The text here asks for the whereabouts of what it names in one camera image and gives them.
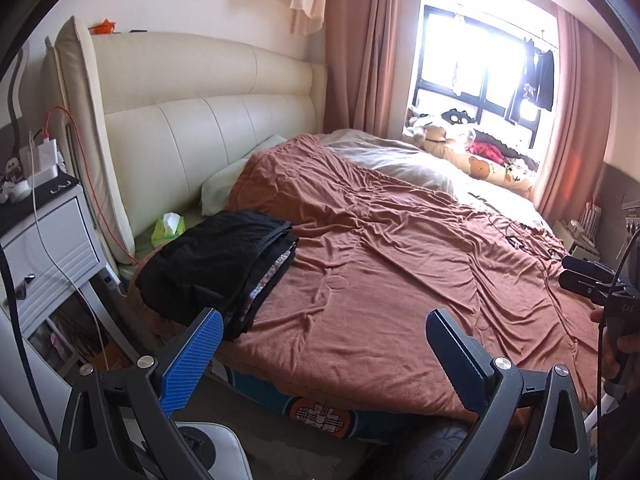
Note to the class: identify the white nightstand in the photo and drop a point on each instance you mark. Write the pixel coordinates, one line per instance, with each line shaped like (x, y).
(47, 245)

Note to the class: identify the black hanging clothes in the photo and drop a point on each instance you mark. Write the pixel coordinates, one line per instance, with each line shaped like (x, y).
(540, 75)

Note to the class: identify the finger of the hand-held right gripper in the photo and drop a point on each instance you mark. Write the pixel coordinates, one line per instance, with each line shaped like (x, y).
(585, 277)

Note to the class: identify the green tissue pack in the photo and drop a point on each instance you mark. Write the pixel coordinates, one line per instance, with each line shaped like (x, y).
(167, 230)

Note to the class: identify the grey white duvet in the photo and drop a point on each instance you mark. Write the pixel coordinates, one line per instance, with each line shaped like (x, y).
(400, 160)

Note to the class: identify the person's right hand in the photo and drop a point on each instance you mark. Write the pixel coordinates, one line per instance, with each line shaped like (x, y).
(602, 345)

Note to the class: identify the black framed window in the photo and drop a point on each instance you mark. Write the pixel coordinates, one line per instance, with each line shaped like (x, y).
(480, 60)

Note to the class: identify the black white figurine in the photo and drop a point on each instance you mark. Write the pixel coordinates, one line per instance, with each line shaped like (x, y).
(11, 171)

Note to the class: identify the brown fleece blanket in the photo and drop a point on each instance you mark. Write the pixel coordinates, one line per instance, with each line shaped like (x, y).
(400, 270)

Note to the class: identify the patterned folded cloth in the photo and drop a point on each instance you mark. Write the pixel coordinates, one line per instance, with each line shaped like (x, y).
(270, 275)

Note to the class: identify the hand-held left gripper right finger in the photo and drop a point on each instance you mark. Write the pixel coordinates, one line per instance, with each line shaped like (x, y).
(452, 355)

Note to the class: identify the cream padded headboard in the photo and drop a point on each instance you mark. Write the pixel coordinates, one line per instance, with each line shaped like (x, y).
(200, 110)

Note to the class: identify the brown bear plush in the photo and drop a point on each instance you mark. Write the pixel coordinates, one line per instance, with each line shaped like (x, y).
(435, 133)

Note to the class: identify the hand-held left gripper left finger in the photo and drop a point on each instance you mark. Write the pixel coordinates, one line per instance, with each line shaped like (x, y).
(192, 360)

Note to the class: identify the pink curtain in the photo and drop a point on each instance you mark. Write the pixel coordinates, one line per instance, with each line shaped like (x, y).
(575, 120)
(365, 45)

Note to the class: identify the black white plush toy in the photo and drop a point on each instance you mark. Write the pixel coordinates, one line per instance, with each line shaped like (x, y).
(457, 117)

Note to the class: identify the bear print pillow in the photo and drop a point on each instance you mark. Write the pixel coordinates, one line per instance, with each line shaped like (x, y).
(490, 167)

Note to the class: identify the orange small item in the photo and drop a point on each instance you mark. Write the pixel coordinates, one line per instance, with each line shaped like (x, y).
(104, 26)

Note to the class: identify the white pillow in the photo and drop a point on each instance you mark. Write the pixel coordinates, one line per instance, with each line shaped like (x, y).
(227, 180)

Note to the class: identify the patterned bedside rug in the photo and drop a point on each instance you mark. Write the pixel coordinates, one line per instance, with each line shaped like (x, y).
(320, 412)

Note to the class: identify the red cloth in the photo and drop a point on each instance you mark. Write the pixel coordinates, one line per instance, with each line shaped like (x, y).
(484, 151)

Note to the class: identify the black pants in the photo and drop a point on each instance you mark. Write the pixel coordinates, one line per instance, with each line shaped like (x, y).
(205, 255)

